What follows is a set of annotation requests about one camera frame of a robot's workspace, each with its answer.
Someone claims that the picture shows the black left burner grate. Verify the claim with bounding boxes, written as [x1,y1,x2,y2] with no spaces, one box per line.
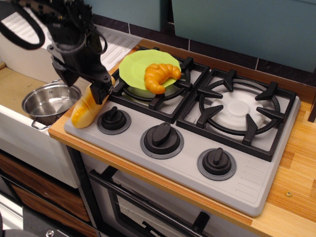
[109,47,210,123]

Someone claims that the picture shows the small steel pot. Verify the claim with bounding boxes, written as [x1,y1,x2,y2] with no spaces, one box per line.
[22,79,81,130]

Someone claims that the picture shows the black right burner grate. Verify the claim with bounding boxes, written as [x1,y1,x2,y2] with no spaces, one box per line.
[177,69,301,161]

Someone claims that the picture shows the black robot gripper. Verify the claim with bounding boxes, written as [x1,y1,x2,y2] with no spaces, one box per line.
[47,34,114,105]

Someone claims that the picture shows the light green plastic plate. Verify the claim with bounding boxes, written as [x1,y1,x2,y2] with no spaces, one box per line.
[119,49,181,90]

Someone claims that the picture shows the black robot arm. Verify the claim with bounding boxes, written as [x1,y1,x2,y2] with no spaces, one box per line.
[0,0,114,105]

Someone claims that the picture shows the white burner cap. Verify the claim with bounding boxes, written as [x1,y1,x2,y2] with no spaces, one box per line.
[123,84,184,102]
[211,88,265,131]

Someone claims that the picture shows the black middle stove knob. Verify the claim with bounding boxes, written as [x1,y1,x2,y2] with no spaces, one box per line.
[140,122,184,159]

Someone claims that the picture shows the white left burner cap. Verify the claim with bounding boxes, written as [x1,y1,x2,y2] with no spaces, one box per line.
[123,84,184,102]

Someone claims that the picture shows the wooden drawer fronts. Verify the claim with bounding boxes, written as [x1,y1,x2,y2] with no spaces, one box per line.
[0,151,97,237]

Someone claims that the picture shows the orange toy croissant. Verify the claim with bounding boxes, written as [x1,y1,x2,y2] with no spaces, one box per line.
[144,63,181,94]

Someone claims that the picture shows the black right stove knob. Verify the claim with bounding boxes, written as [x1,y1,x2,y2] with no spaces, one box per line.
[197,148,237,181]

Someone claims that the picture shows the toy oven door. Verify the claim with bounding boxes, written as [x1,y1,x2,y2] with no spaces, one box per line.
[86,164,253,237]

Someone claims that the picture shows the white right burner cap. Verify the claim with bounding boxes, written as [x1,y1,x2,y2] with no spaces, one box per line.
[211,88,265,131]

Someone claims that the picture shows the grey toy stove top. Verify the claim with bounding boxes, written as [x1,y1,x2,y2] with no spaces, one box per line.
[64,69,301,216]

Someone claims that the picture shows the toy bread loaf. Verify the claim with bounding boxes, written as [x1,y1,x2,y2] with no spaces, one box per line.
[71,85,109,128]

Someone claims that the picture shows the black left stove knob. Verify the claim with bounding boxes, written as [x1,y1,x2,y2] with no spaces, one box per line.
[97,106,131,135]

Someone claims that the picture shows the black stove knob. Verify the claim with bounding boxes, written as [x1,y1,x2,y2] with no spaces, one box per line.
[140,122,184,159]
[197,148,237,181]
[97,106,131,135]

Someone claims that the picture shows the black burner grate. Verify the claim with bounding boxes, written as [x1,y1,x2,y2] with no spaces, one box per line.
[109,47,210,123]
[177,69,301,161]

